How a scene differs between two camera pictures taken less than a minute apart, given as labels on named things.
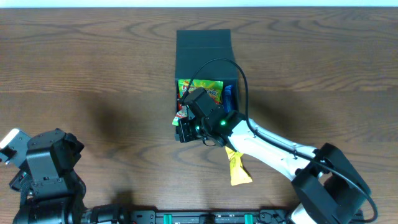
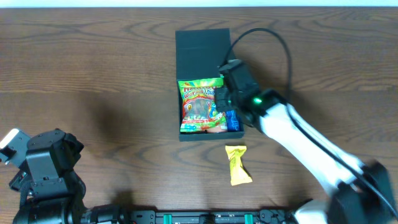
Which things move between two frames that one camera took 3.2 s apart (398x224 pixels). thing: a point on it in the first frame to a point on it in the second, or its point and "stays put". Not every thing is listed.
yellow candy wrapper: x=238 y=175 stays put
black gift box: x=206 y=54 stays put
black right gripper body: x=193 y=129 to x=226 y=101
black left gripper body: x=15 y=179 stays put
